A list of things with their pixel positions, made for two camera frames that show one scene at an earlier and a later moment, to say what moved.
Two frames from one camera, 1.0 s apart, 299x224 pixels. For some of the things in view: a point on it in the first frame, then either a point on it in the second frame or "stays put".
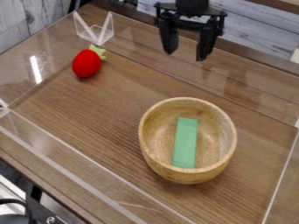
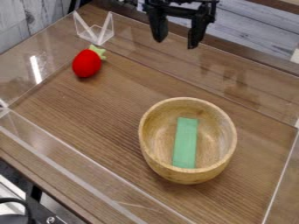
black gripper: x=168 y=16 → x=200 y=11
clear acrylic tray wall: x=170 y=139 stays put
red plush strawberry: x=87 y=62 stays put
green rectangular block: x=186 y=143 stays put
